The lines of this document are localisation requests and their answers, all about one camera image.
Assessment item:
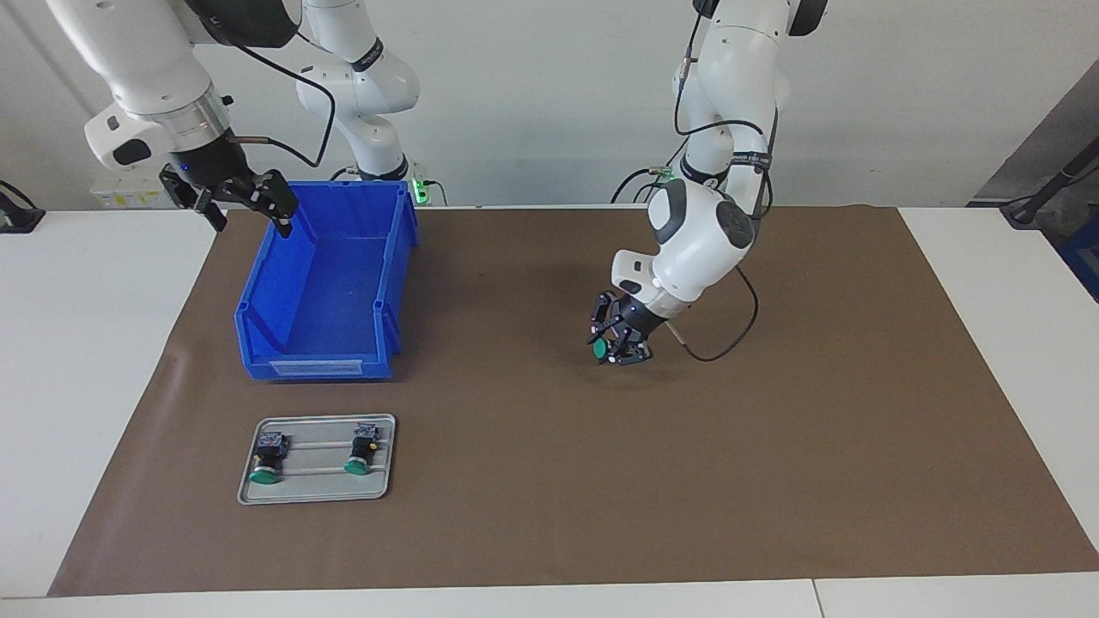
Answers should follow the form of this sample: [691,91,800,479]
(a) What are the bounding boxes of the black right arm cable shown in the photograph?
[232,34,337,170]

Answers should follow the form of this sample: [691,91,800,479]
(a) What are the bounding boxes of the white box yellow label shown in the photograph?
[90,179,173,209]

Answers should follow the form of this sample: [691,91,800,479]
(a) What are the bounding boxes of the blue plastic storage bin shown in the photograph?
[234,180,420,381]

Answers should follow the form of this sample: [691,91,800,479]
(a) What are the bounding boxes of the brown table mat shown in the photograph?
[47,206,1099,597]

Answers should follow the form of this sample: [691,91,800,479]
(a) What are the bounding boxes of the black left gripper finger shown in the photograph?
[611,330,655,367]
[588,290,626,341]

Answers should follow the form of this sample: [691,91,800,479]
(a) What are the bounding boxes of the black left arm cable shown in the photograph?
[672,0,778,363]

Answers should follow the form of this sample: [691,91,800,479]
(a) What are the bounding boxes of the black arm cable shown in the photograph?
[232,34,337,170]
[672,0,778,363]

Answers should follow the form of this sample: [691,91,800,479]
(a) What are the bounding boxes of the blue crate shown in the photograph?
[1058,219,1099,303]

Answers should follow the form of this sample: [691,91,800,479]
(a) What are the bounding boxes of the black base cables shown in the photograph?
[611,163,679,205]

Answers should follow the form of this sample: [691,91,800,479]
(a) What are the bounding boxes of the black stand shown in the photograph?
[1000,137,1099,228]

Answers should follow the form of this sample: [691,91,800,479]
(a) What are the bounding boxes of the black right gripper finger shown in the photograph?
[159,166,228,233]
[249,170,300,239]

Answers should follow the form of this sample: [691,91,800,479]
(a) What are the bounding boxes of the grey metal tray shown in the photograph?
[237,415,397,506]

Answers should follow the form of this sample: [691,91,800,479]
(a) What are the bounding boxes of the black table clamp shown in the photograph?
[0,180,46,234]

